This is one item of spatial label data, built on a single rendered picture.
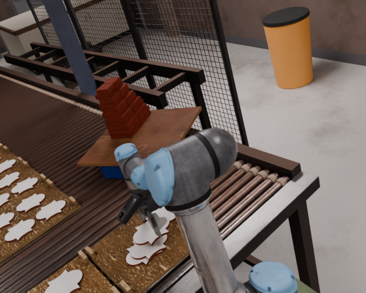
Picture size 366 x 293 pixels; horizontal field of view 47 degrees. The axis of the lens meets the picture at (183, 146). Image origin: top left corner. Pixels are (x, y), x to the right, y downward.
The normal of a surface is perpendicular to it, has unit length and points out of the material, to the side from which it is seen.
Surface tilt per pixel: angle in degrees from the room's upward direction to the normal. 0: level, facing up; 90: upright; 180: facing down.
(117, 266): 0
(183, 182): 82
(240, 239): 0
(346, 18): 90
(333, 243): 0
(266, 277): 11
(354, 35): 90
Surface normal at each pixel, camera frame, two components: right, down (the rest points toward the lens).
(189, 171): 0.37, 0.04
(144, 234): -0.31, -0.80
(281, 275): -0.12, -0.90
